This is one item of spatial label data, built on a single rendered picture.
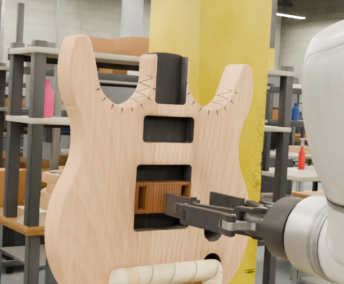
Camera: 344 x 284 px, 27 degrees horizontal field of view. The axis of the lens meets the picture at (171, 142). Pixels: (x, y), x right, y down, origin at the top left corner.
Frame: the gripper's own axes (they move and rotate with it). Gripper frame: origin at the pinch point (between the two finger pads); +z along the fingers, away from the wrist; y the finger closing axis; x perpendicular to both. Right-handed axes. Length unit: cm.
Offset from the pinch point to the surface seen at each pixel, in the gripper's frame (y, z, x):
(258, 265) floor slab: 383, 409, -134
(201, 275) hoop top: 6.1, 6.9, -12.0
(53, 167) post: 125, 314, -30
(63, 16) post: 127, 315, 62
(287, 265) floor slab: 412, 400, -134
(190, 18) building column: 61, 91, 39
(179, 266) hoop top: 2.3, 7.6, -10.4
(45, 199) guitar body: 85, 237, -37
